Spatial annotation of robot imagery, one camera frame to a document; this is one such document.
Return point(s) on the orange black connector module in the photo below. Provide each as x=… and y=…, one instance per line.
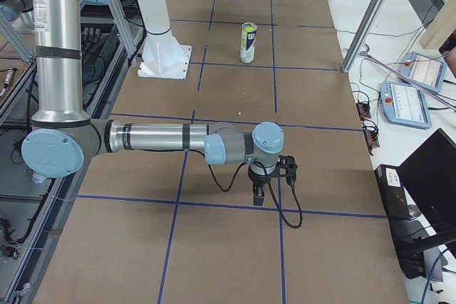
x=364, y=110

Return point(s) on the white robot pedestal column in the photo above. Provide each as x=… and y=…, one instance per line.
x=162, y=56

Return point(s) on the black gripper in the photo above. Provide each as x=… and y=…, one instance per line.
x=258, y=179

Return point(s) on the near teach pendant tablet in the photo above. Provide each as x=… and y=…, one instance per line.
x=404, y=105

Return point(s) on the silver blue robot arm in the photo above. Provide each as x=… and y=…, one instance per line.
x=64, y=136

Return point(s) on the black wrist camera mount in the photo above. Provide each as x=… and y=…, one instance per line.
x=286, y=168

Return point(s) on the far teach pendant tablet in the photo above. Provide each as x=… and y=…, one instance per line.
x=428, y=71

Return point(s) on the aluminium frame post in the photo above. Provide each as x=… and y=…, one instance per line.
x=361, y=34

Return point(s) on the clear tennis ball can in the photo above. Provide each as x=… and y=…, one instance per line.
x=248, y=41

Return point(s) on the black computer box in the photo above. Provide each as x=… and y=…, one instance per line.
x=393, y=196

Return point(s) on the teach pendant tablet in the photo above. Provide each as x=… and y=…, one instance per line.
x=404, y=105
x=428, y=71

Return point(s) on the black laptop monitor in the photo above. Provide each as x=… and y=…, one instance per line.
x=428, y=175

